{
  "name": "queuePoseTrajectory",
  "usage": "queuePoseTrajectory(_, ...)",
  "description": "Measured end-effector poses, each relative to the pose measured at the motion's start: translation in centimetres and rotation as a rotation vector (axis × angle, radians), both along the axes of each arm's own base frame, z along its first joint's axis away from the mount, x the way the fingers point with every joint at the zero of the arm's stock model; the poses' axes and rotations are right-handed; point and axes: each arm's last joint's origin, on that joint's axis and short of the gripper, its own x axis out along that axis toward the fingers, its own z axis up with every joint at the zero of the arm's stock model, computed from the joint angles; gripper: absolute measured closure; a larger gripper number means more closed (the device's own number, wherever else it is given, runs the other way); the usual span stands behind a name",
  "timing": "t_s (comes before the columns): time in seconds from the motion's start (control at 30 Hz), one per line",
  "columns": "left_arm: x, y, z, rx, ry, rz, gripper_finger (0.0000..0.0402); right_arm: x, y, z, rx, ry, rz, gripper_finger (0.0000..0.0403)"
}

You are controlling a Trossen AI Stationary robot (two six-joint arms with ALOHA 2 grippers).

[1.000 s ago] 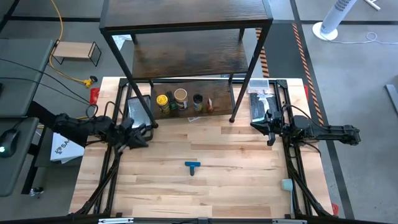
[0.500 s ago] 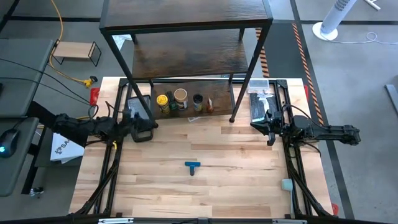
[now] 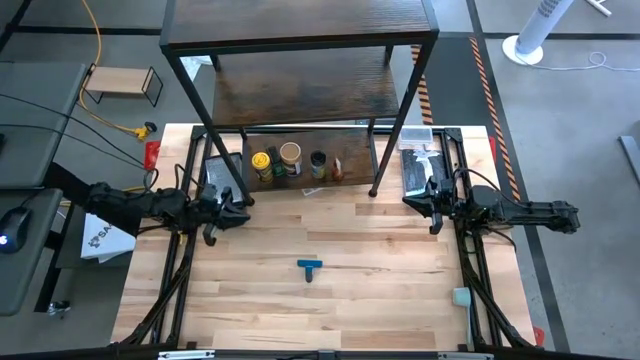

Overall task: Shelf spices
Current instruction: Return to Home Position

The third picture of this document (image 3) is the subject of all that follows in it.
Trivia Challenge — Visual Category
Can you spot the blue bag clip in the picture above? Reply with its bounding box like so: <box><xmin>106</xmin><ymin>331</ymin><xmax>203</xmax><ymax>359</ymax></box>
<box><xmin>296</xmin><ymin>258</ymin><xmax>324</xmax><ymax>284</ymax></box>

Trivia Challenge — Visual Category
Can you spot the teal book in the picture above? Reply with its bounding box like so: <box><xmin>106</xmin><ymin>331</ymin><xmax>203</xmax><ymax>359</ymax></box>
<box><xmin>400</xmin><ymin>147</ymin><xmax>450</xmax><ymax>199</ymax></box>

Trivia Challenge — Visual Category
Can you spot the black computer mouse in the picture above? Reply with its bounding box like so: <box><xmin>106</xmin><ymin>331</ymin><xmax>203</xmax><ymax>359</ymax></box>
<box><xmin>0</xmin><ymin>206</ymin><xmax>32</xmax><ymax>255</ymax></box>

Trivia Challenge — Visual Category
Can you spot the clear plastic box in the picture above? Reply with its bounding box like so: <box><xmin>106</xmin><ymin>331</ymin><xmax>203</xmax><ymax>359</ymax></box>
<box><xmin>398</xmin><ymin>127</ymin><xmax>435</xmax><ymax>151</ymax></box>

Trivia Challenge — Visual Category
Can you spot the yellow lid seasoning can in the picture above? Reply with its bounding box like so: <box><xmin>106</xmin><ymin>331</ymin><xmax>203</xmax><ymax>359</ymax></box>
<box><xmin>250</xmin><ymin>151</ymin><xmax>275</xmax><ymax>184</ymax></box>

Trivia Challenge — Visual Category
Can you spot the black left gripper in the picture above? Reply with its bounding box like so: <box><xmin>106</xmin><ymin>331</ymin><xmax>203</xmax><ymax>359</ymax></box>
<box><xmin>198</xmin><ymin>183</ymin><xmax>252</xmax><ymax>247</ymax></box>

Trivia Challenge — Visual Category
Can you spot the small wooden riser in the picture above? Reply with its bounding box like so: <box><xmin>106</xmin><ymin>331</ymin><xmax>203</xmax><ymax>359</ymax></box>
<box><xmin>81</xmin><ymin>63</ymin><xmax>165</xmax><ymax>108</ymax></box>

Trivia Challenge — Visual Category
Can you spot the white paper bag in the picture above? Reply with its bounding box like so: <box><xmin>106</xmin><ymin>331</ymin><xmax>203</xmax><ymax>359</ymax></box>
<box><xmin>79</xmin><ymin>212</ymin><xmax>137</xmax><ymax>265</ymax></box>

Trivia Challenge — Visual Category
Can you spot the yellow cable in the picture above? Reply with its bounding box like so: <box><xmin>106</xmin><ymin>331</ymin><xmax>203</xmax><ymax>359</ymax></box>
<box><xmin>77</xmin><ymin>0</ymin><xmax>146</xmax><ymax>194</ymax></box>

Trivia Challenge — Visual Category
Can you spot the dark wooden black-framed shelf unit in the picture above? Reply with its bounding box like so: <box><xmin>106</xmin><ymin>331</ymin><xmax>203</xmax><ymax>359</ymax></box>
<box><xmin>159</xmin><ymin>0</ymin><xmax>441</xmax><ymax>207</ymax></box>

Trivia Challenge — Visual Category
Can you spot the white tower fan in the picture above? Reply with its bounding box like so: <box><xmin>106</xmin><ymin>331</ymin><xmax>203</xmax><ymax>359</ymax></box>
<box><xmin>501</xmin><ymin>0</ymin><xmax>576</xmax><ymax>67</ymax></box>

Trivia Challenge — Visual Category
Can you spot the yellow black plug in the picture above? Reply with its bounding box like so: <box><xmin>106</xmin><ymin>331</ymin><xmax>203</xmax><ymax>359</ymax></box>
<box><xmin>133</xmin><ymin>121</ymin><xmax>158</xmax><ymax>141</ymax></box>

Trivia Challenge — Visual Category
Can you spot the white cable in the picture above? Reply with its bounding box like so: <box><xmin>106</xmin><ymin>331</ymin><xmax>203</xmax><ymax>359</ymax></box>
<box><xmin>519</xmin><ymin>50</ymin><xmax>640</xmax><ymax>73</ymax></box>

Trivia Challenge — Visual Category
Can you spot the orange black striped floor tape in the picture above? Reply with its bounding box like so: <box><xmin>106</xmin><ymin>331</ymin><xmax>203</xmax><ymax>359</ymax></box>
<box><xmin>468</xmin><ymin>37</ymin><xmax>524</xmax><ymax>204</ymax></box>
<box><xmin>410</xmin><ymin>44</ymin><xmax>435</xmax><ymax>126</ymax></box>

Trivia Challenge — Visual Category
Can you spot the grey desk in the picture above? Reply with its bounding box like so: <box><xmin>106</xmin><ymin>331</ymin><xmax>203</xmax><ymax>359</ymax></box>
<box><xmin>0</xmin><ymin>188</ymin><xmax>64</xmax><ymax>317</ymax></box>
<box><xmin>0</xmin><ymin>62</ymin><xmax>87</xmax><ymax>190</ymax></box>

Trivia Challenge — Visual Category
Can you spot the white crumpled cloth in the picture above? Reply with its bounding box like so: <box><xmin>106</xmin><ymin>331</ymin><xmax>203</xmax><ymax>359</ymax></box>
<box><xmin>178</xmin><ymin>54</ymin><xmax>214</xmax><ymax>84</ymax></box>

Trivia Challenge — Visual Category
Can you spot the black cable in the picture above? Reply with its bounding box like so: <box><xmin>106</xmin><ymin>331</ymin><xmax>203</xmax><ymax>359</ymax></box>
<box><xmin>0</xmin><ymin>123</ymin><xmax>151</xmax><ymax>171</ymax></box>
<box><xmin>0</xmin><ymin>93</ymin><xmax>151</xmax><ymax>171</ymax></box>

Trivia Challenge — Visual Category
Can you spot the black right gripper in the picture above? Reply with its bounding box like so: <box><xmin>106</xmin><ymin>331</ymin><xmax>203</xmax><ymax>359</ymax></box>
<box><xmin>401</xmin><ymin>175</ymin><xmax>474</xmax><ymax>236</ymax></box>

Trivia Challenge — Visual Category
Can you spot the dark lid green spice jar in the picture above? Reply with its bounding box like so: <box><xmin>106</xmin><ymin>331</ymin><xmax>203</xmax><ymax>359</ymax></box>
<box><xmin>309</xmin><ymin>149</ymin><xmax>328</xmax><ymax>181</ymax></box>

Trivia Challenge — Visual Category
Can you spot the caster wheel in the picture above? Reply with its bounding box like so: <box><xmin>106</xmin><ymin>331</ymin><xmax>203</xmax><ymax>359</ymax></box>
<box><xmin>47</xmin><ymin>299</ymin><xmax>71</xmax><ymax>320</ymax></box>

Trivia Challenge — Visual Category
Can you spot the black table edge rail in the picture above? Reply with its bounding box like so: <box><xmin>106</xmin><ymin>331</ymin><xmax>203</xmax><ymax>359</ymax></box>
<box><xmin>0</xmin><ymin>341</ymin><xmax>640</xmax><ymax>360</ymax></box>

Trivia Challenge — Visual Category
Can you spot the grey metal bar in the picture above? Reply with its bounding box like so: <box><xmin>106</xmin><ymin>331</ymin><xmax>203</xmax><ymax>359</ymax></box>
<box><xmin>618</xmin><ymin>134</ymin><xmax>640</xmax><ymax>186</ymax></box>

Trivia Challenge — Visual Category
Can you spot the white plastic piece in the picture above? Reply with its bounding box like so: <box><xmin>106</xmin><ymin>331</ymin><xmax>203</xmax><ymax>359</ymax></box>
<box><xmin>584</xmin><ymin>0</ymin><xmax>614</xmax><ymax>18</ymax></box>

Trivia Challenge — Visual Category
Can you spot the pale teal scoop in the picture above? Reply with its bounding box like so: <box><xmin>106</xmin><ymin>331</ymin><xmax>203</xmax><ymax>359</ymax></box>
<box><xmin>452</xmin><ymin>286</ymin><xmax>475</xmax><ymax>346</ymax></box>

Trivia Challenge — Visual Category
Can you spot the tan lid furikake jar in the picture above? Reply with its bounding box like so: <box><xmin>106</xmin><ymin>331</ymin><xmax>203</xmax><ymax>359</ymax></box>
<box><xmin>278</xmin><ymin>141</ymin><xmax>304</xmax><ymax>178</ymax></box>

